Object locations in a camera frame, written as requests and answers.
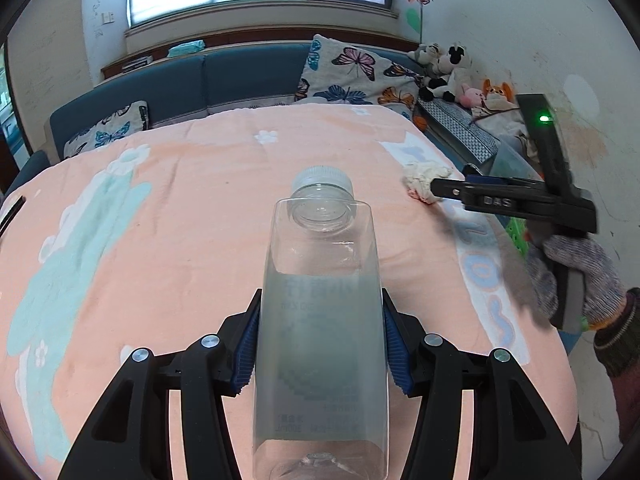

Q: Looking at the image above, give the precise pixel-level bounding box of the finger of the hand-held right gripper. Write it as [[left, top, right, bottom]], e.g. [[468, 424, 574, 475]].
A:
[[431, 178, 471, 200], [462, 164, 501, 187]]

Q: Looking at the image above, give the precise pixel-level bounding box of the grey white plush toy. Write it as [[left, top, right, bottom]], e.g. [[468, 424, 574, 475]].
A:
[[407, 42, 447, 70]]

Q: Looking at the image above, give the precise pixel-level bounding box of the person's right hand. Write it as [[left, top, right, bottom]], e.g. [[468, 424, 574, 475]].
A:
[[525, 234, 627, 332]]

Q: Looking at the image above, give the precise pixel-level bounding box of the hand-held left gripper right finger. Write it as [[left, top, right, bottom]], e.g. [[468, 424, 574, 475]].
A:
[[380, 287, 585, 480]]

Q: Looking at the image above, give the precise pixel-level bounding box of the person's right forearm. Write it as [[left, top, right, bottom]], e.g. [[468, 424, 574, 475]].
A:
[[592, 287, 640, 461]]

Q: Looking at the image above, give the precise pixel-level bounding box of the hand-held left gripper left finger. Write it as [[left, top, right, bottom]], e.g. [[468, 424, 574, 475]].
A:
[[59, 287, 263, 480]]

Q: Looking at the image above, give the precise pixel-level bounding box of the blue sofa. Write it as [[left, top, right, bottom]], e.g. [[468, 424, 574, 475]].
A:
[[0, 42, 501, 201]]

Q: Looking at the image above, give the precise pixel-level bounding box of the peach printed blanket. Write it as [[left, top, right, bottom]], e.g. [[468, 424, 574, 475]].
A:
[[0, 102, 581, 480]]

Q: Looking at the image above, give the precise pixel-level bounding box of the white tissue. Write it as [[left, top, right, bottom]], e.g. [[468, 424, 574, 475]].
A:
[[402, 161, 456, 205]]

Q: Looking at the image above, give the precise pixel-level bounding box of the orange fox plush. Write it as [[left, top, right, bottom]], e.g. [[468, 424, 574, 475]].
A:
[[481, 79, 516, 110]]

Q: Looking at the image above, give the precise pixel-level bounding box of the beige cloth bag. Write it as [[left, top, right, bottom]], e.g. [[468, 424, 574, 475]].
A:
[[470, 102, 543, 181]]

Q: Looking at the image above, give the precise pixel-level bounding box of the grey patterned seat cover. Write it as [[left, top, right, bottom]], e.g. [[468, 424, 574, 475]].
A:
[[417, 100, 501, 163]]

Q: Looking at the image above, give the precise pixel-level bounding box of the teal tissue packet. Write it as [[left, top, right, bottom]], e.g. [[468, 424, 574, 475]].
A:
[[166, 40, 205, 58]]

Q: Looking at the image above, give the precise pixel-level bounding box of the black white cow plush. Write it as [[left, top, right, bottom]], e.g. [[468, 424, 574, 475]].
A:
[[419, 45, 474, 104]]

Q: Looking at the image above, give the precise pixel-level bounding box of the green plastic basket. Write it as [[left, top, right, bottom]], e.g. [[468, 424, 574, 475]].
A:
[[502, 215, 531, 256]]

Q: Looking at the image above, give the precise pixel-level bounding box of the clear plastic bottle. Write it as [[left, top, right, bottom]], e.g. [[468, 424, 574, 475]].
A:
[[252, 166, 392, 480]]

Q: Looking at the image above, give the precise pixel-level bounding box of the large butterfly print pillow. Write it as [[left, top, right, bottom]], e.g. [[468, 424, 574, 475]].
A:
[[295, 34, 393, 107]]

